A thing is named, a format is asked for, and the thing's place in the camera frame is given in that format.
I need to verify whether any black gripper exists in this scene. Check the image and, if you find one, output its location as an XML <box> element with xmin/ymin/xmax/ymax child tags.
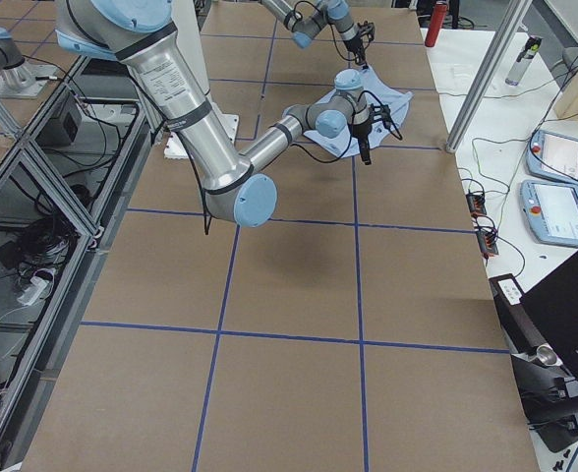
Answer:
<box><xmin>343</xmin><ymin>21</ymin><xmax>376</xmax><ymax>69</ymax></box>
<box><xmin>350</xmin><ymin>103</ymin><xmax>392</xmax><ymax>165</ymax></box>

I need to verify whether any light blue t-shirt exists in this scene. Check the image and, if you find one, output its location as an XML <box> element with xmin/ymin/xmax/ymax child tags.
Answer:
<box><xmin>283</xmin><ymin>67</ymin><xmax>413</xmax><ymax>164</ymax></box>

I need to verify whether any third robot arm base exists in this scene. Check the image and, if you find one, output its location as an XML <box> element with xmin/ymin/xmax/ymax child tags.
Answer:
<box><xmin>0</xmin><ymin>27</ymin><xmax>44</xmax><ymax>99</ymax></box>

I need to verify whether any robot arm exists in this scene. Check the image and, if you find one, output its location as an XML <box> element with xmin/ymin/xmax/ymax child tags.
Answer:
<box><xmin>55</xmin><ymin>1</ymin><xmax>393</xmax><ymax>227</ymax></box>
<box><xmin>260</xmin><ymin>0</ymin><xmax>376</xmax><ymax>69</ymax></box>

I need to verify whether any red cylinder bottle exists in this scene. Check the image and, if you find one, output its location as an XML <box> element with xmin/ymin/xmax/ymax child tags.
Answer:
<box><xmin>425</xmin><ymin>0</ymin><xmax>448</xmax><ymax>48</ymax></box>

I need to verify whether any small electronics board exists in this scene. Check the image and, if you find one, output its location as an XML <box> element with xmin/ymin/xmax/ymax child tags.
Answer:
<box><xmin>465</xmin><ymin>191</ymin><xmax>499</xmax><ymax>260</ymax></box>

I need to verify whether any clear water bottle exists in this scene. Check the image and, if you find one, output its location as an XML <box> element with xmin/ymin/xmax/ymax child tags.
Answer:
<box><xmin>504</xmin><ymin>35</ymin><xmax>543</xmax><ymax>87</ymax></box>

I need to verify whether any far teach pendant tablet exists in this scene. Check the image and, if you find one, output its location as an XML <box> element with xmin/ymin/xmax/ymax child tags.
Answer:
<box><xmin>524</xmin><ymin>130</ymin><xmax>578</xmax><ymax>185</ymax></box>

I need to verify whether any teach pendant tablet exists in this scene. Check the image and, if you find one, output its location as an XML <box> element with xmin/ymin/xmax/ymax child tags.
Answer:
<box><xmin>519</xmin><ymin>180</ymin><xmax>578</xmax><ymax>248</ymax></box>
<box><xmin>524</xmin><ymin>130</ymin><xmax>578</xmax><ymax>185</ymax></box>

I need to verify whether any near teach pendant tablet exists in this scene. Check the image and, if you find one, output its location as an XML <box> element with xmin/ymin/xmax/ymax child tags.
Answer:
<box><xmin>519</xmin><ymin>180</ymin><xmax>578</xmax><ymax>248</ymax></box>

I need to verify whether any aluminium frame post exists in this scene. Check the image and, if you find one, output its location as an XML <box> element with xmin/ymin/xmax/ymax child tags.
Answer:
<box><xmin>445</xmin><ymin>0</ymin><xmax>533</xmax><ymax>153</ymax></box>

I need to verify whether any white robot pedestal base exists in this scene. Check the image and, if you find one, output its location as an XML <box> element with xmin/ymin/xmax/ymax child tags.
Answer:
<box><xmin>171</xmin><ymin>0</ymin><xmax>239</xmax><ymax>143</ymax></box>

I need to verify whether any aluminium frame rack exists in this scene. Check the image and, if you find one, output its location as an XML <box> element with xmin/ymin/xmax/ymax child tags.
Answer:
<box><xmin>0</xmin><ymin>57</ymin><xmax>157</xmax><ymax>470</ymax></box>

